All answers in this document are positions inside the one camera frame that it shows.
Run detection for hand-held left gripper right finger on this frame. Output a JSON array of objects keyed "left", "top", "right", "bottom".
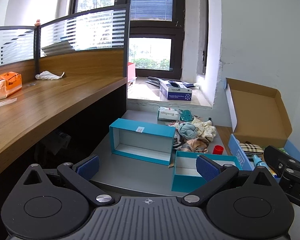
[{"left": 181, "top": 154, "right": 278, "bottom": 207}]

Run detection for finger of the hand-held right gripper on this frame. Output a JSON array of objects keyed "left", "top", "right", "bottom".
[{"left": 263, "top": 145, "right": 300, "bottom": 178}]

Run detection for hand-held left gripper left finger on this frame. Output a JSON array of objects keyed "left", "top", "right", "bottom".
[{"left": 22, "top": 154, "right": 115, "bottom": 208}]

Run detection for small teal box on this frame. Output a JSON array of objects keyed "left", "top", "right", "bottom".
[{"left": 171, "top": 150, "right": 244, "bottom": 193}]

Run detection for large teal box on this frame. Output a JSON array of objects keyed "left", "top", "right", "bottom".
[{"left": 109, "top": 118, "right": 176, "bottom": 166}]

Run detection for blue bottle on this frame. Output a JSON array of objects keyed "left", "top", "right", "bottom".
[{"left": 252, "top": 154, "right": 266, "bottom": 168}]

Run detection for plaid pouch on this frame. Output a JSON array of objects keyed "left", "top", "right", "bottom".
[{"left": 238, "top": 142, "right": 265, "bottom": 155}]

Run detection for cream patterned cloth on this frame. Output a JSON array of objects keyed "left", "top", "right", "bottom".
[{"left": 191, "top": 116, "right": 217, "bottom": 143}]

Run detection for striped black white cloth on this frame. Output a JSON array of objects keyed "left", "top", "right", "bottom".
[{"left": 173, "top": 132, "right": 183, "bottom": 151}]

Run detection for brown cardboard box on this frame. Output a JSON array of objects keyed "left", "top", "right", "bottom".
[{"left": 224, "top": 77, "right": 300, "bottom": 178}]

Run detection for teal foil packet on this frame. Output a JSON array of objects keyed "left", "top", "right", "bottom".
[{"left": 179, "top": 109, "right": 194, "bottom": 121}]

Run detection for wooden desk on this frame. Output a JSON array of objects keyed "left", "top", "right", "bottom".
[{"left": 0, "top": 76, "right": 128, "bottom": 183}]

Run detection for blue white glove box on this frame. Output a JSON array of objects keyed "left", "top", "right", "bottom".
[{"left": 159, "top": 80, "right": 193, "bottom": 101}]

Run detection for white perforated basket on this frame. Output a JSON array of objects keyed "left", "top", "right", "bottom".
[{"left": 127, "top": 78, "right": 137, "bottom": 95}]

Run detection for dark printed bags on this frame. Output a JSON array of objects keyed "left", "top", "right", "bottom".
[{"left": 145, "top": 76, "right": 163, "bottom": 87}]

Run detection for red white box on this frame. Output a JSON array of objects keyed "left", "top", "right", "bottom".
[{"left": 128, "top": 62, "right": 136, "bottom": 80}]

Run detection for glass and wood desk partition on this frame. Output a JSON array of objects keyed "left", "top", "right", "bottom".
[{"left": 0, "top": 4, "right": 131, "bottom": 80}]

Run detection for orange tissue packet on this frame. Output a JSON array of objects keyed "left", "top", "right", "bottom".
[{"left": 0, "top": 72, "right": 23, "bottom": 102}]

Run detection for stack of papers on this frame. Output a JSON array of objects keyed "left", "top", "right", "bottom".
[{"left": 41, "top": 41, "right": 73, "bottom": 56}]

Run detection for dark framed window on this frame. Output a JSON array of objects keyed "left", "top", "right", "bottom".
[{"left": 69, "top": 0, "right": 208, "bottom": 79}]

